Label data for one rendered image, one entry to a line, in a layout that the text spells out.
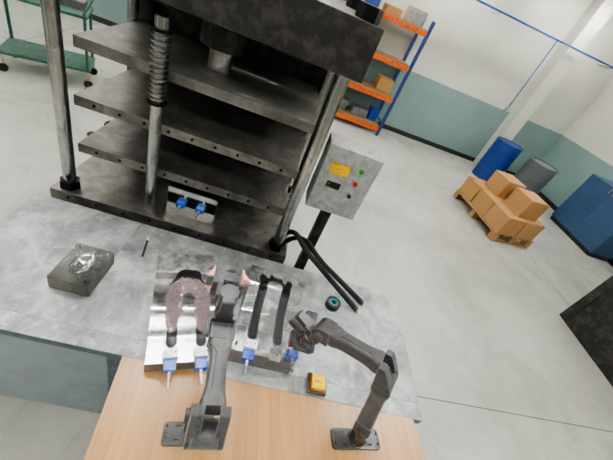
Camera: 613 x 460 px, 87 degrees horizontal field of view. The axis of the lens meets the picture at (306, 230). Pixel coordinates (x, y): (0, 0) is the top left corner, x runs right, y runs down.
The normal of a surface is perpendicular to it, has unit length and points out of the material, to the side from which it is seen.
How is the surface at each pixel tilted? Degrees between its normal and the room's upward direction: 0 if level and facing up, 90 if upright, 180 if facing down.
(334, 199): 90
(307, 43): 90
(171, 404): 0
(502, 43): 90
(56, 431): 0
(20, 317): 0
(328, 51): 90
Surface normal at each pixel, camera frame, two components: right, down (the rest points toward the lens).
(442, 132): 0.00, 0.62
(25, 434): 0.34, -0.73
